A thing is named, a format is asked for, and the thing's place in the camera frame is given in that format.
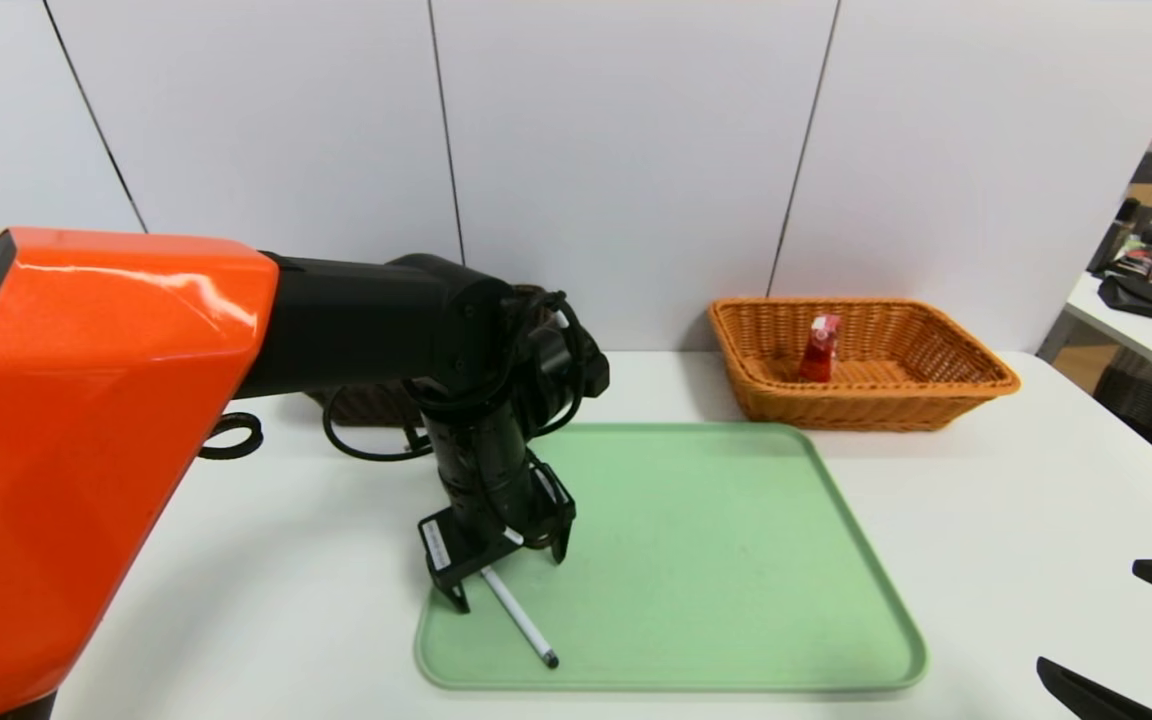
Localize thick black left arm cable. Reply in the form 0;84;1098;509
198;290;589;464

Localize light green plastic tray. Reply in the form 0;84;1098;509
413;421;929;693

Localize white side table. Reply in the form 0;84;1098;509
1034;275;1152;393

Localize orange wicker basket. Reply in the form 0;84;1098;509
707;296;1023;433

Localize white pen with dark tip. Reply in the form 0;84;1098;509
481;565;561;670

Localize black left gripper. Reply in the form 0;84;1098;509
417;449;577;615

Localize dark brown wicker basket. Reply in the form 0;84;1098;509
308;285;552;429

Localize red drink carton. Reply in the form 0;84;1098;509
799;313;843;383

